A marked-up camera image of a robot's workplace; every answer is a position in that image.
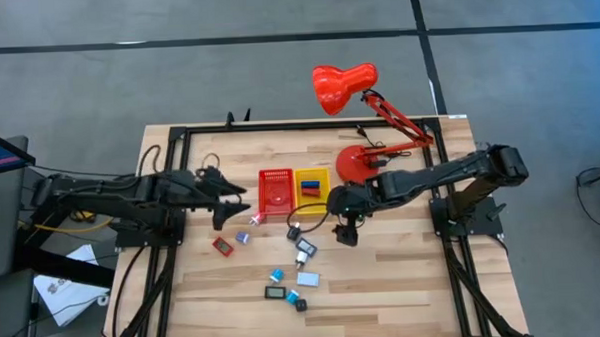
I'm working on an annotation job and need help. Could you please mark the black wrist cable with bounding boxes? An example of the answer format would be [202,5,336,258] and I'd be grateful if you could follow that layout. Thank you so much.
[284,201,334,235]
[201,151,222,172]

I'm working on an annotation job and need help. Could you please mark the black arm base cable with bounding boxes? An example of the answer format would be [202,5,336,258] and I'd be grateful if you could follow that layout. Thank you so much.
[107,243,152,337]

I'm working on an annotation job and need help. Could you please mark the yellow cable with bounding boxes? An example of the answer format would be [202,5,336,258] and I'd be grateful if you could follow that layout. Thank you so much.
[18,207,116,237]

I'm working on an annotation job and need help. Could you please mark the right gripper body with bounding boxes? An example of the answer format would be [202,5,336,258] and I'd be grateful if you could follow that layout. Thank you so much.
[325,184,371,224]

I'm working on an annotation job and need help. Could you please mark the red desk lamp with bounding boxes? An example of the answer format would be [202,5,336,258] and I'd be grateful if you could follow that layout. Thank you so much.
[310,59,437,187]

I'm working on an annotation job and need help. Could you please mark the white black cube piece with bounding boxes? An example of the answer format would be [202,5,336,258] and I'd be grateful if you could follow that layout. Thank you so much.
[294,236,319,259]

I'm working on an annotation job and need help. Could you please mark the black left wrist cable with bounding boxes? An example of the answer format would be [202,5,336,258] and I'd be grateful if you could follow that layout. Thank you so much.
[201,151,222,172]

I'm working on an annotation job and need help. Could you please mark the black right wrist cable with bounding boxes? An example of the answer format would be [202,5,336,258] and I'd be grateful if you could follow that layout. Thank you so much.
[284,201,334,235]

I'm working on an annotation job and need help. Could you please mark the red plastic basket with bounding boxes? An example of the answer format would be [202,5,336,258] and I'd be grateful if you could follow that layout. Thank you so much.
[257,168,297,217]

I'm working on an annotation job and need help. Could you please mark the black clamp lever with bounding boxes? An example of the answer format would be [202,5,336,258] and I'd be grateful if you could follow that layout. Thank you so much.
[484,202,508,222]

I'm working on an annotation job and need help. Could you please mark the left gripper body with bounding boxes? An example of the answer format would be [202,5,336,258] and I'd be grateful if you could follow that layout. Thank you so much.
[179,168,221,214]

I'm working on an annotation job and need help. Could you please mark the grey desk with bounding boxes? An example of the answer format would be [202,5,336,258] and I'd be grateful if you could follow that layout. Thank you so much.
[0,135,35,280]
[0,270,41,337]

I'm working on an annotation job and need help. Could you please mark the black floor cable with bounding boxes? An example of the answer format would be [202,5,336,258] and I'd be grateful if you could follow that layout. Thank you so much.
[573,165,600,233]

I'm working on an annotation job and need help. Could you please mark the white paper sheets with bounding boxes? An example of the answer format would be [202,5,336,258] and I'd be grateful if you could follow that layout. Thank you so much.
[32,243,112,329]

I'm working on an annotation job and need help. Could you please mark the yellow plastic basket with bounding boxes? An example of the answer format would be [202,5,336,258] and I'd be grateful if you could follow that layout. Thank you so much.
[293,166,333,216]

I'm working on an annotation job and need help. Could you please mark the black floor beam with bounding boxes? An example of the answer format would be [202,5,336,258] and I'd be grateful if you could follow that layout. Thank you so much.
[11,237,118,293]

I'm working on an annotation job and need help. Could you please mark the black aluminium rig frame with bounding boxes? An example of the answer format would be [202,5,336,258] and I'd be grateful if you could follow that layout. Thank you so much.
[91,110,537,337]

